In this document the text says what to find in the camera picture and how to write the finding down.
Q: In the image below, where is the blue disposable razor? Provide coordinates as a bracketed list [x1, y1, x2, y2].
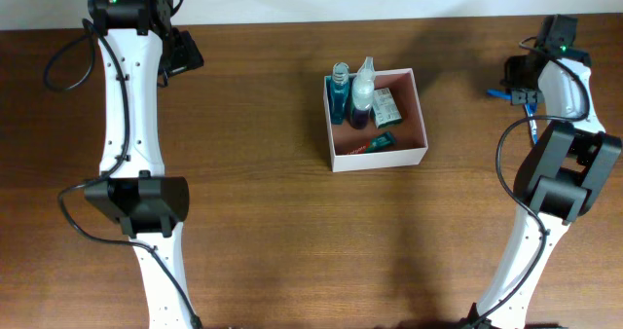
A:
[487, 90, 512, 101]

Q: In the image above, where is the blue white toothbrush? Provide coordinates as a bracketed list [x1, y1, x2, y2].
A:
[524, 103, 538, 146]

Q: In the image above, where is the green white soap box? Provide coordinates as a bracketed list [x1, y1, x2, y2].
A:
[372, 88, 402, 128]

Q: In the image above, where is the red green toothpaste tube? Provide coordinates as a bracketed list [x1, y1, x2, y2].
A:
[348, 131, 396, 155]

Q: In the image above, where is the clear purple spray bottle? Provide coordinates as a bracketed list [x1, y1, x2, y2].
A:
[348, 56, 376, 129]

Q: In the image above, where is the blue mouthwash bottle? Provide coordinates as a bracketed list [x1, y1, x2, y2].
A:
[330, 62, 349, 125]

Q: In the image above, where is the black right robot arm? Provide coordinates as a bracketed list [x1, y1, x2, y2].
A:
[459, 15, 622, 328]

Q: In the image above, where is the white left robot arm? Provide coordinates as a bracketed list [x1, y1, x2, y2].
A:
[85, 0, 203, 328]

